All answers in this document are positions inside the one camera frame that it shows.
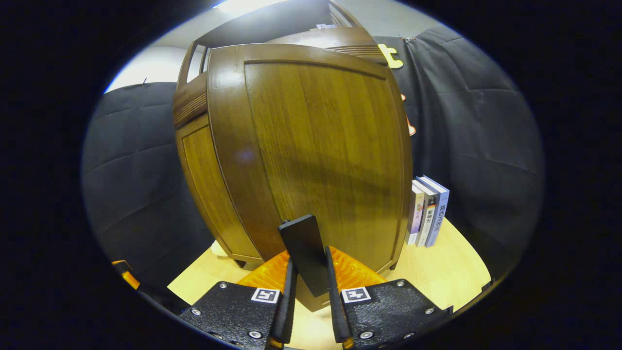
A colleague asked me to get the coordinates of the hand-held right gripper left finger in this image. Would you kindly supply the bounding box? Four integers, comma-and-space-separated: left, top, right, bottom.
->
177, 250, 298, 350

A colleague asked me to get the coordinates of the black backdrop cloth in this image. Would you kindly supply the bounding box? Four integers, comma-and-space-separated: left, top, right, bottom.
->
82, 24, 545, 292

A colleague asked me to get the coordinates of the large ceiling light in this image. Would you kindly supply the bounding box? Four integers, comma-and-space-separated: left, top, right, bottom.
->
214, 0, 292, 15

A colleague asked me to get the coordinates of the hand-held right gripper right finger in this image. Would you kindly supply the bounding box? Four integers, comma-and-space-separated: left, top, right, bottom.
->
326, 246, 453, 350

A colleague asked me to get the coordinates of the wooden cabinet door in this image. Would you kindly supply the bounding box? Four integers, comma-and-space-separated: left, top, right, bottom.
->
176, 114, 263, 265
207, 43, 414, 312

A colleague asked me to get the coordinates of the wooden double-door shoe cabinet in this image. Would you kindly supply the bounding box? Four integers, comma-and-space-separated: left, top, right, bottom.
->
173, 0, 404, 273

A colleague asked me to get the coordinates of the black white spine book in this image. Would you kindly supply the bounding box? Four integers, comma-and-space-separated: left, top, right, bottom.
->
415, 180, 438, 247

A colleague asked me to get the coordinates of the blue grey spine book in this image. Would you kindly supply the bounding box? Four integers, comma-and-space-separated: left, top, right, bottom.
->
422, 175, 450, 248

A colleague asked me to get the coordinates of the white purple spine book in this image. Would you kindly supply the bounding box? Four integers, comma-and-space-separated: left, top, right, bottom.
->
406, 184, 424, 245

